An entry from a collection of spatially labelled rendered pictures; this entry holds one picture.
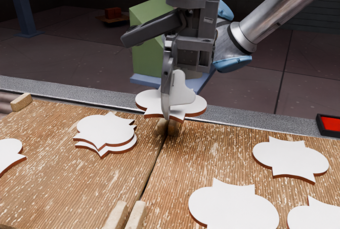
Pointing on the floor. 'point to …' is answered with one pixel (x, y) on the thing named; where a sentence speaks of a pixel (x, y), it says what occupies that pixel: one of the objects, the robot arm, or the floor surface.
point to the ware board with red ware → (113, 16)
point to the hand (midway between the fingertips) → (169, 101)
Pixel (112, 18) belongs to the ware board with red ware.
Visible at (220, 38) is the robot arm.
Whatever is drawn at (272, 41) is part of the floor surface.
